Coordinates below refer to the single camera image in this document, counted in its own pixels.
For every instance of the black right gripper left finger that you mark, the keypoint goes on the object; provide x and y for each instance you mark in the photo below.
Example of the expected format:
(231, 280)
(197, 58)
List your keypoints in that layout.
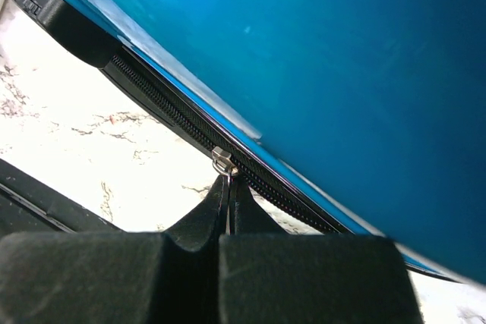
(115, 276)

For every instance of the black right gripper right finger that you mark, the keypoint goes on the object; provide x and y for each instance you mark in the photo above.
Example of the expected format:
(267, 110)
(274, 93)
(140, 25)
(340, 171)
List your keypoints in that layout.
(267, 275)

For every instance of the silver zipper pull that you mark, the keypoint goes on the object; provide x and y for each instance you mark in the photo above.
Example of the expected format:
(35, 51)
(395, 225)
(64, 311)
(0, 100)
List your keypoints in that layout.
(222, 163)

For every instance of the blue fish print suitcase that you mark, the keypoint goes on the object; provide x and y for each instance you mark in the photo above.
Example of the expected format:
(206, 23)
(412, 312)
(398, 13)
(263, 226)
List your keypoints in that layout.
(354, 116)

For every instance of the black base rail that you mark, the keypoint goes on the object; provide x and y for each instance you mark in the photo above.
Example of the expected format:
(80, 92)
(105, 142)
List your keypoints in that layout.
(29, 205)

